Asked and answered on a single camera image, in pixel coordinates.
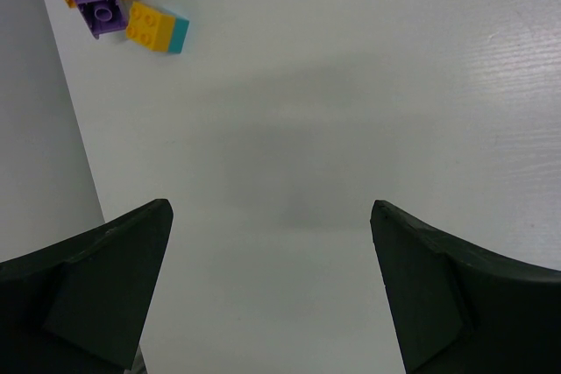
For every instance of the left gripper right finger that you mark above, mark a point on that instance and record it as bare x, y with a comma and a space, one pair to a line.
459, 308

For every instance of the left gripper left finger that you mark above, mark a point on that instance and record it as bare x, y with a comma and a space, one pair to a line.
80, 305

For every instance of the yellow-teal duplo brick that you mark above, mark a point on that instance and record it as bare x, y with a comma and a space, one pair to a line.
156, 30

